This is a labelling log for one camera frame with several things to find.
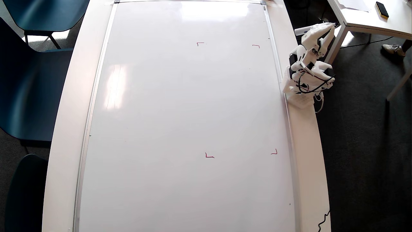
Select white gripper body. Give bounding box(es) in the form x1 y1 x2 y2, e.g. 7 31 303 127
298 43 322 66

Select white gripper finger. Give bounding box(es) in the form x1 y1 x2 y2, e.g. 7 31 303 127
303 23 335 49
318 27 336 58

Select large white whiteboard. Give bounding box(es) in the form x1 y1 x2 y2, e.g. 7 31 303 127
73 0 301 232

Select white paper sheet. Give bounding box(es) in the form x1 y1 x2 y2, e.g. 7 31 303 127
338 0 371 13

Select white side table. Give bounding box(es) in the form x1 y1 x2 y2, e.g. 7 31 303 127
325 0 412 102

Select black yellow board eraser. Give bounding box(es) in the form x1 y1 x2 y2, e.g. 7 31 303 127
375 1 389 19

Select beige sneaker shoe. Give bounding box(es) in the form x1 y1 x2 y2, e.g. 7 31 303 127
382 44 406 58

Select blue plastic chair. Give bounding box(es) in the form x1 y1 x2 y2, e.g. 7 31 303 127
5 154 49 232
0 18 74 143
2 0 90 49

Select black floor cable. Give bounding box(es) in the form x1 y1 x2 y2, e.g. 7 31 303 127
341 36 394 49

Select white base cable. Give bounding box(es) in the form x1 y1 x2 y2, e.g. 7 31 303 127
314 92 324 113

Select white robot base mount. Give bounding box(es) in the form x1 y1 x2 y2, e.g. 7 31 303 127
283 82 317 109

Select black zigzag cable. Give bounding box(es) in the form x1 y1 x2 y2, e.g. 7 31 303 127
317 210 331 232

